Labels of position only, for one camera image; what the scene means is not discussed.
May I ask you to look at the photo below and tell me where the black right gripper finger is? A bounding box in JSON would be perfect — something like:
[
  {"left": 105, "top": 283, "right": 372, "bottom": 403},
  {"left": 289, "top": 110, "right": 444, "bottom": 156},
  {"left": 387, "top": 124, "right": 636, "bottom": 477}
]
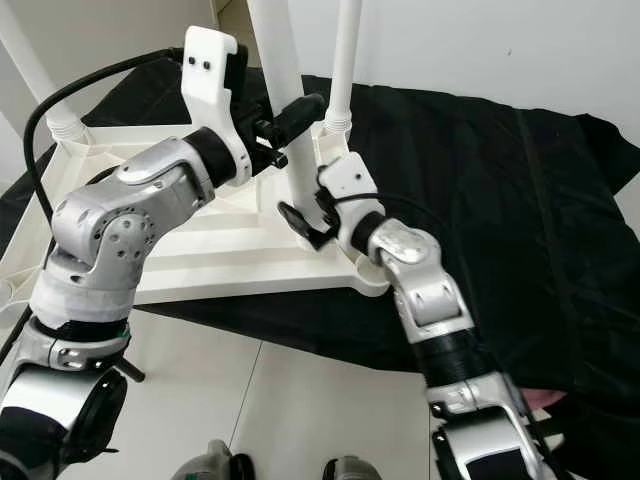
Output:
[{"left": 277, "top": 202, "right": 326, "bottom": 249}]

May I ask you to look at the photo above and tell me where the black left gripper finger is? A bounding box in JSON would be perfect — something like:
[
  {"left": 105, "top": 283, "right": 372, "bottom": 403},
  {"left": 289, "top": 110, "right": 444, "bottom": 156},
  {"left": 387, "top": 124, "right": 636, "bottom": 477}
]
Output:
[{"left": 275, "top": 92, "right": 329, "bottom": 136}]

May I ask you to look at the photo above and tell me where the white plastic table leg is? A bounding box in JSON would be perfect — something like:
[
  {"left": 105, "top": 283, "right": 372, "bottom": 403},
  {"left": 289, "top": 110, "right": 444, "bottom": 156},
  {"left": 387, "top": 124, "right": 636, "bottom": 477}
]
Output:
[
  {"left": 245, "top": 0, "right": 336, "bottom": 236},
  {"left": 323, "top": 0, "right": 364, "bottom": 136},
  {"left": 0, "top": 10, "right": 89, "bottom": 141}
]

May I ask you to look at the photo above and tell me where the white plastic table top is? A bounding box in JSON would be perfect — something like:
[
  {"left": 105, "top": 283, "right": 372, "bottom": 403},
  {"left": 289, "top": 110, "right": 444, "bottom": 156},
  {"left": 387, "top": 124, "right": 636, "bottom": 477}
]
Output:
[{"left": 0, "top": 120, "right": 393, "bottom": 306}]

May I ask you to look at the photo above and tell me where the black table cloth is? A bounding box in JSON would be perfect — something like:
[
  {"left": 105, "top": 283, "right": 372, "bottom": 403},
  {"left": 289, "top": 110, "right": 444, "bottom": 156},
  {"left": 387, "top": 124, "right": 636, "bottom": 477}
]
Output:
[{"left": 0, "top": 75, "right": 640, "bottom": 480}]

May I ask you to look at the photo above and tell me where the black metal table leg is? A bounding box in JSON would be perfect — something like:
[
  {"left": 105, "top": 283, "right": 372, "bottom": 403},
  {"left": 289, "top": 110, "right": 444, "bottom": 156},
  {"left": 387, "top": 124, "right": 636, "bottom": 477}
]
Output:
[{"left": 110, "top": 358, "right": 146, "bottom": 383}]

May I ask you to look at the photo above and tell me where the grey right robot leg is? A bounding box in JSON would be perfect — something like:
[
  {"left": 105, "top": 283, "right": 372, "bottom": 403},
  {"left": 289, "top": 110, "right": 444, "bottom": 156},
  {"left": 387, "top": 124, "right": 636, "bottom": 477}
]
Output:
[{"left": 322, "top": 455, "right": 386, "bottom": 480}]

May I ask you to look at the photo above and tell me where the pink cloth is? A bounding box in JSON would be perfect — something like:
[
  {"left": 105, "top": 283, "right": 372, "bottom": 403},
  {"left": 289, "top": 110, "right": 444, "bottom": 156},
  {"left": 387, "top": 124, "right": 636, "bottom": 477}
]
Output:
[{"left": 525, "top": 390, "right": 566, "bottom": 411}]

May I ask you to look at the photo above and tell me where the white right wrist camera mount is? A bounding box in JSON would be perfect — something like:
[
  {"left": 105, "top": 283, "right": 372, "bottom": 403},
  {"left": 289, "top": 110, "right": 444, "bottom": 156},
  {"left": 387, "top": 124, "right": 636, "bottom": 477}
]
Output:
[{"left": 318, "top": 152, "right": 383, "bottom": 251}]

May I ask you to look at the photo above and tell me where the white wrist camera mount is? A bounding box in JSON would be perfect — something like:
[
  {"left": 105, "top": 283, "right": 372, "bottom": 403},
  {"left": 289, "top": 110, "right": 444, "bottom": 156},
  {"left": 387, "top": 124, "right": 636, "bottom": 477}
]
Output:
[
  {"left": 182, "top": 25, "right": 253, "bottom": 186},
  {"left": 318, "top": 152, "right": 383, "bottom": 251}
]

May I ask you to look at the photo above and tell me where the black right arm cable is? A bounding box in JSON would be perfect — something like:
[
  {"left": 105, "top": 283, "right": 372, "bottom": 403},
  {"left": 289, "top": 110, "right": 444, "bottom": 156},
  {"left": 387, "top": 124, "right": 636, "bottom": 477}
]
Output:
[{"left": 335, "top": 190, "right": 511, "bottom": 331}]

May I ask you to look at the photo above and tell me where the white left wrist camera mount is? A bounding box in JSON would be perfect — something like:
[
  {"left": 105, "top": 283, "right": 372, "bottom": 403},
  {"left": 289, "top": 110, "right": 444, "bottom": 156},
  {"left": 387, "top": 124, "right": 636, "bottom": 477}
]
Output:
[{"left": 182, "top": 25, "right": 253, "bottom": 186}]

